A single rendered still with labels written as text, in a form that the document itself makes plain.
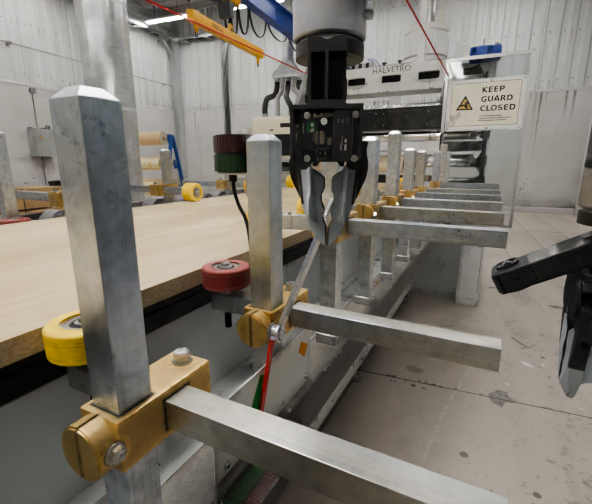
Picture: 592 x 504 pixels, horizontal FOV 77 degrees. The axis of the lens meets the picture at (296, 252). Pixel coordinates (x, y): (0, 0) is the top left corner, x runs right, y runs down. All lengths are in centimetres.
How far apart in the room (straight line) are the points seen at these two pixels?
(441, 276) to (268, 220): 281
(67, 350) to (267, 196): 28
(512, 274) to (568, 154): 903
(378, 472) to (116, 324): 23
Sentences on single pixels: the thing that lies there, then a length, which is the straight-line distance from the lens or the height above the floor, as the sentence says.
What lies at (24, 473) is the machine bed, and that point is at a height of 70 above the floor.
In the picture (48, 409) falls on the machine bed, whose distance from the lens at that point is 61.
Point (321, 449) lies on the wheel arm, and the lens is 33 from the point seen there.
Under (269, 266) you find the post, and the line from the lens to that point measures 52.
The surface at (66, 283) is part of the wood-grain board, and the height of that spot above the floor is 90.
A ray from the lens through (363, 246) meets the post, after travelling 99.
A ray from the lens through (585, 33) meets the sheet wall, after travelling 976.
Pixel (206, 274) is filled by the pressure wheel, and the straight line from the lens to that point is 62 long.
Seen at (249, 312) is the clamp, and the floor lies 87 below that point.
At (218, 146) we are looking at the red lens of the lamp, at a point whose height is 110.
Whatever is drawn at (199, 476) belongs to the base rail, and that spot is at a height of 70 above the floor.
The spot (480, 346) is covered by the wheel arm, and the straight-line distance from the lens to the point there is 52.
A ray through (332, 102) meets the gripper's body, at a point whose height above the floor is 113.
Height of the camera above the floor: 108
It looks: 14 degrees down
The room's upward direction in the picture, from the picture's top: straight up
